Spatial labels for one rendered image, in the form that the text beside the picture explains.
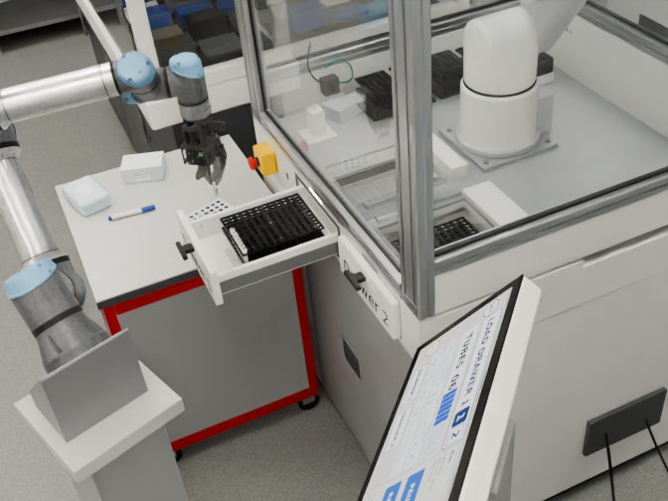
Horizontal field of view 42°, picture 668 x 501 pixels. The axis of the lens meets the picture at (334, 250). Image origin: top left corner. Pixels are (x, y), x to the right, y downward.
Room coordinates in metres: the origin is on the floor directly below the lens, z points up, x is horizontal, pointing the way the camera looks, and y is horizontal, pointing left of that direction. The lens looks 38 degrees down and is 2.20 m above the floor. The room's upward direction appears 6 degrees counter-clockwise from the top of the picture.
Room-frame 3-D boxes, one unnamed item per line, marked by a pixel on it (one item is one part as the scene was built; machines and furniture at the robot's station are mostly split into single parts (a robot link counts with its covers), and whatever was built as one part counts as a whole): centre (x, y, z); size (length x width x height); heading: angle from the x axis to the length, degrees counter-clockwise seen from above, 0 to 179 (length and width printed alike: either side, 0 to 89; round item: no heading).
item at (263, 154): (2.13, 0.17, 0.88); 0.07 x 0.05 x 0.07; 21
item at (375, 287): (1.54, -0.07, 0.87); 0.29 x 0.02 x 0.11; 21
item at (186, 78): (1.88, 0.30, 1.28); 0.09 x 0.08 x 0.11; 95
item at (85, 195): (2.19, 0.72, 0.78); 0.15 x 0.10 x 0.04; 34
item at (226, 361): (2.11, 0.47, 0.38); 0.62 x 0.58 x 0.76; 21
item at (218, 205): (2.01, 0.34, 0.78); 0.12 x 0.08 x 0.04; 129
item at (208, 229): (1.79, 0.14, 0.86); 0.40 x 0.26 x 0.06; 111
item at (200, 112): (1.88, 0.30, 1.20); 0.08 x 0.08 x 0.05
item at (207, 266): (1.72, 0.34, 0.87); 0.29 x 0.02 x 0.11; 21
